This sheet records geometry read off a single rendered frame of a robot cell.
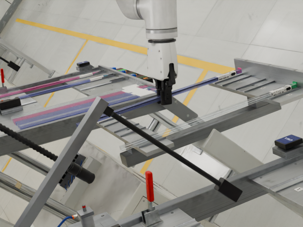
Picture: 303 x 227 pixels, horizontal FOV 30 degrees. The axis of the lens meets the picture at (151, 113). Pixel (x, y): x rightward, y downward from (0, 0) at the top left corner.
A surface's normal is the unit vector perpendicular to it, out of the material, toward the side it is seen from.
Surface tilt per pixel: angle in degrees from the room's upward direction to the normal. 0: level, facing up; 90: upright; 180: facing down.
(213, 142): 90
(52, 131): 90
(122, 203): 0
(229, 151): 90
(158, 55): 37
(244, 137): 0
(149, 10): 44
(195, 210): 90
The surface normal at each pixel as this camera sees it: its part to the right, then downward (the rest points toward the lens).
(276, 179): -0.18, -0.94
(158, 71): -0.89, 0.14
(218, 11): -0.73, -0.50
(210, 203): 0.43, 0.20
